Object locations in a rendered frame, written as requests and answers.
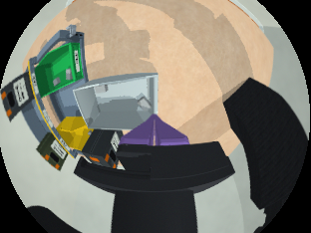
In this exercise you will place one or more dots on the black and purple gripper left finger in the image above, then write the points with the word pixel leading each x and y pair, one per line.
pixel 142 134

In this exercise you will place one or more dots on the black tool case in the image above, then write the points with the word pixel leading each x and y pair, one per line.
pixel 101 147

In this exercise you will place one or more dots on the grey bin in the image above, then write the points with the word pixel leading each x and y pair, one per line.
pixel 118 107

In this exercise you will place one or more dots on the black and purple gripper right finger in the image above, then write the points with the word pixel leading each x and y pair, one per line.
pixel 168 135

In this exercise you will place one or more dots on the dark green hard case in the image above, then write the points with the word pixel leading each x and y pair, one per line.
pixel 51 150

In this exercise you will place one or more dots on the green open bin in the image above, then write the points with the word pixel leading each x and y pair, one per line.
pixel 56 62

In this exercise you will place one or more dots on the dark grey tool case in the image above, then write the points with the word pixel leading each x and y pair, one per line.
pixel 16 95

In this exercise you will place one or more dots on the yellow open bin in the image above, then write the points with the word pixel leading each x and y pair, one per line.
pixel 74 131

